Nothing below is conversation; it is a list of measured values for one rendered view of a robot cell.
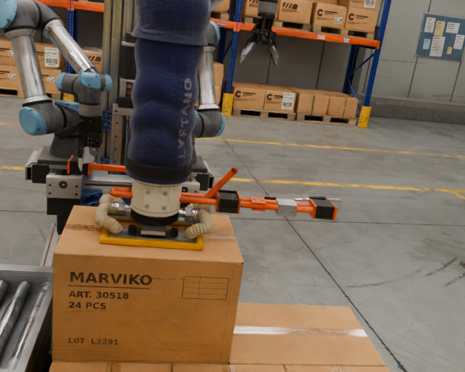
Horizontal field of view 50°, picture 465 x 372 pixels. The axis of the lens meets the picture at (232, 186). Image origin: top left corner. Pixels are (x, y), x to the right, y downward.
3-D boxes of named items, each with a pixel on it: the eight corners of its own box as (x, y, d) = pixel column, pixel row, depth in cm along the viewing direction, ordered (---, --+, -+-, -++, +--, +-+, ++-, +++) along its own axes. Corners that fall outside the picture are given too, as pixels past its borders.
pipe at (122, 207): (100, 231, 164) (101, 215, 162) (109, 203, 187) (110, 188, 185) (204, 238, 169) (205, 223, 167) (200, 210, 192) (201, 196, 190)
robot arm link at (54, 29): (42, 18, 218) (105, 99, 208) (20, 17, 209) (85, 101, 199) (52, -4, 212) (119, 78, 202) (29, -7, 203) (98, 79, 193)
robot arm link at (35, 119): (69, 130, 207) (38, -5, 201) (38, 134, 195) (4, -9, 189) (52, 134, 214) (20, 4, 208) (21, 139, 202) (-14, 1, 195)
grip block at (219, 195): (215, 212, 174) (217, 197, 173) (213, 202, 184) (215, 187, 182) (239, 215, 176) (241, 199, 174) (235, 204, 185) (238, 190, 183)
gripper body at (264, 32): (256, 45, 195) (260, 12, 191) (251, 43, 203) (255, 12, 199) (274, 47, 197) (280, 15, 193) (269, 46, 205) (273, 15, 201)
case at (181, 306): (51, 361, 167) (52, 252, 154) (71, 296, 204) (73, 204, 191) (229, 363, 177) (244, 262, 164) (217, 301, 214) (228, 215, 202)
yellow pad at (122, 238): (99, 243, 163) (100, 229, 162) (102, 231, 172) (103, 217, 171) (203, 251, 168) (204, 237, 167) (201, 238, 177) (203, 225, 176)
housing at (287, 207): (277, 215, 179) (279, 204, 178) (273, 209, 185) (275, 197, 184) (296, 218, 180) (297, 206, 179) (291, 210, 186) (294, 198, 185)
